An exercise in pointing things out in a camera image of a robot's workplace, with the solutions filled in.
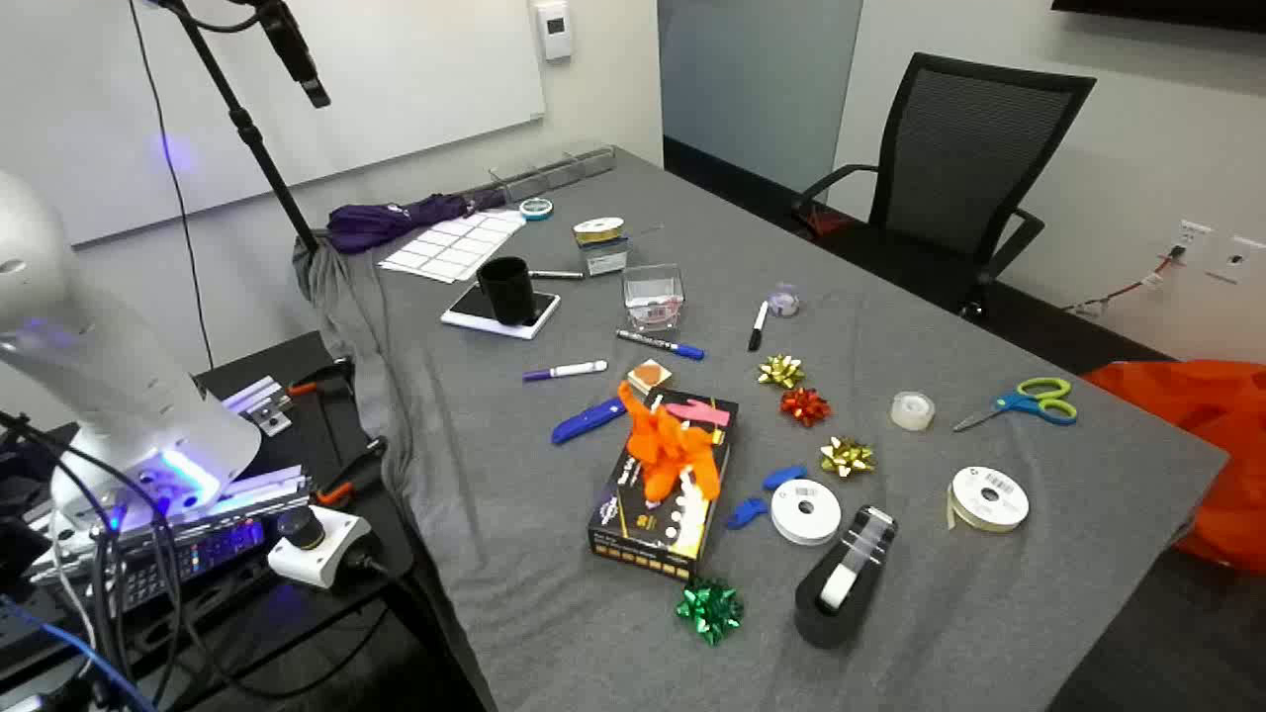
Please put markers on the gold gift bow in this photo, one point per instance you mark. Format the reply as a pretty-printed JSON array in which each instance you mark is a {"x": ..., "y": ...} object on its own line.
[
  {"x": 781, "y": 372},
  {"x": 849, "y": 456}
]

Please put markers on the blue capped marker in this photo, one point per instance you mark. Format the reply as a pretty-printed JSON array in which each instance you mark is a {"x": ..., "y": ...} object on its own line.
[{"x": 658, "y": 344}]

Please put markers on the black tape dispenser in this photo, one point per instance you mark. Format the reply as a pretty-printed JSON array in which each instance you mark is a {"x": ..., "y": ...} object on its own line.
[{"x": 843, "y": 580}]

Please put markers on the gray tablecloth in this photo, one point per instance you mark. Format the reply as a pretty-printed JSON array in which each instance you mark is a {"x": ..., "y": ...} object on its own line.
[{"x": 527, "y": 526}]

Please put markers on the orange ribbon bow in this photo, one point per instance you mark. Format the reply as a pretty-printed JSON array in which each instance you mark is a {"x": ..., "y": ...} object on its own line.
[{"x": 675, "y": 443}]

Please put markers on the red gift bow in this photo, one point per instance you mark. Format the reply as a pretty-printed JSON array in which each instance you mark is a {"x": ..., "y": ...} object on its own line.
[{"x": 804, "y": 405}]

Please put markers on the white wall outlet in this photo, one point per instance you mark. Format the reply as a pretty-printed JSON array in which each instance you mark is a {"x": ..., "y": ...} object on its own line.
[
  {"x": 1249, "y": 258},
  {"x": 1191, "y": 240}
]

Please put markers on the green gift bow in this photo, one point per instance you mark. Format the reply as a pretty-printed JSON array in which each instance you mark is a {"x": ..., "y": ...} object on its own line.
[{"x": 709, "y": 609}]

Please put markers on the small blue clip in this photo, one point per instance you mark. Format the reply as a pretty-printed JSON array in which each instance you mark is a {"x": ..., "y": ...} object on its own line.
[
  {"x": 744, "y": 513},
  {"x": 786, "y": 477}
]

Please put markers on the small clear round container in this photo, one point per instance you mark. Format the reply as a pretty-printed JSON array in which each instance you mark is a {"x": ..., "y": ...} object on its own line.
[{"x": 786, "y": 303}]

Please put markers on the black tripod stand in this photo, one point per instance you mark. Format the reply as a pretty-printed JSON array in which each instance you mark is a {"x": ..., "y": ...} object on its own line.
[{"x": 249, "y": 140}]

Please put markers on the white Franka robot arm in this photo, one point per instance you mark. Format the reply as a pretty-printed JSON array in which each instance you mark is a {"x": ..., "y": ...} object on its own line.
[{"x": 92, "y": 357}]

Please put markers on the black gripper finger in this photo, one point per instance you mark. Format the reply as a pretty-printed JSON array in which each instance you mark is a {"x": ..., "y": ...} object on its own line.
[{"x": 312, "y": 83}]

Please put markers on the clear tape roll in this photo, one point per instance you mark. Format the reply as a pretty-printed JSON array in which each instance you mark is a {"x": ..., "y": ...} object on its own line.
[{"x": 910, "y": 413}]

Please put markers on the small teal tape roll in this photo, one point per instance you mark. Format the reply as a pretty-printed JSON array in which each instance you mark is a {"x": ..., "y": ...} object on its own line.
[{"x": 534, "y": 207}]

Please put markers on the small gray box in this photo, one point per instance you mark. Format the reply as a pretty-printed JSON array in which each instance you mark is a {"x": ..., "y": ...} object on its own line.
[{"x": 605, "y": 262}]

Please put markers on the white label sheet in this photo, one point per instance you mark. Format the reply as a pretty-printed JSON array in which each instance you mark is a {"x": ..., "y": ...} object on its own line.
[{"x": 448, "y": 248}]

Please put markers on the small silver bracket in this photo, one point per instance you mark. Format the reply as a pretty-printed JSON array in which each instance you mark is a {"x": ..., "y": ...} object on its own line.
[{"x": 260, "y": 402}]

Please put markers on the purple ribbon bundle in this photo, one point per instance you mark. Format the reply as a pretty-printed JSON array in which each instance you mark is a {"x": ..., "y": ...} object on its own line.
[{"x": 381, "y": 219}]

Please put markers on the white gold ribbon spool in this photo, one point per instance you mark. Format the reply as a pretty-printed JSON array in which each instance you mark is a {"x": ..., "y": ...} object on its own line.
[{"x": 992, "y": 498}]

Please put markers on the white wall thermostat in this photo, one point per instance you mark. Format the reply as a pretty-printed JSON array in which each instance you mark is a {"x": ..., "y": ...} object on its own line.
[{"x": 555, "y": 24}]

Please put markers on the black and white marker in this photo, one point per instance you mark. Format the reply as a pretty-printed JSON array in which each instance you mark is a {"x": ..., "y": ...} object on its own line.
[{"x": 757, "y": 327}]

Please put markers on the clear plastic box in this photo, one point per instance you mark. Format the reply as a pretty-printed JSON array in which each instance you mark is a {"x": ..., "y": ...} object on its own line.
[{"x": 653, "y": 303}]

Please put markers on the black gift box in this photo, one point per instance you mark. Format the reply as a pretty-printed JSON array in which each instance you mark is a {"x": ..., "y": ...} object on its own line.
[{"x": 653, "y": 526}]

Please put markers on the black mesh office chair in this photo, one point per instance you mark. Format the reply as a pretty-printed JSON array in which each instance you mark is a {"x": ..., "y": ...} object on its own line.
[{"x": 969, "y": 159}]

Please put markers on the white emergency stop box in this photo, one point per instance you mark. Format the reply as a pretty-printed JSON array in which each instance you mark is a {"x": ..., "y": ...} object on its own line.
[{"x": 318, "y": 547}]

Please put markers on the orange fabric bag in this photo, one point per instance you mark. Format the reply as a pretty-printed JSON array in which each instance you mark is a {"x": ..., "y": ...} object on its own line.
[{"x": 1212, "y": 422}]

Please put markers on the black cup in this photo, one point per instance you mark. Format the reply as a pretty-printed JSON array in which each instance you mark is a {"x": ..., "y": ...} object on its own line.
[{"x": 509, "y": 291}]

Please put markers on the purple capped white marker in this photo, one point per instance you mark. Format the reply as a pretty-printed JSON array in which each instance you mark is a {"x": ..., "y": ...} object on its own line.
[{"x": 566, "y": 372}]

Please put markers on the blue green scissors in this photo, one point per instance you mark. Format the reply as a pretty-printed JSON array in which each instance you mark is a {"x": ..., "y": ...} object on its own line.
[{"x": 1032, "y": 405}]

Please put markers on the black wall screen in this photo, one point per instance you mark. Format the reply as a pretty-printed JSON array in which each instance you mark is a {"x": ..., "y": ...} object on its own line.
[{"x": 1162, "y": 8}]

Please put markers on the small orange white pad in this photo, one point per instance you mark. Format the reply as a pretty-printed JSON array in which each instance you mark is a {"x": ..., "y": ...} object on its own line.
[{"x": 651, "y": 378}]

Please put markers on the silver robot base rail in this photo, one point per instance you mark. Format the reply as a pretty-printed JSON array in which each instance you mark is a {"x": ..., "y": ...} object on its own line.
[{"x": 200, "y": 521}]

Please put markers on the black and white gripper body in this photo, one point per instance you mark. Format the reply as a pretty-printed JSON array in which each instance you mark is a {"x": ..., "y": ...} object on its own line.
[{"x": 278, "y": 30}]

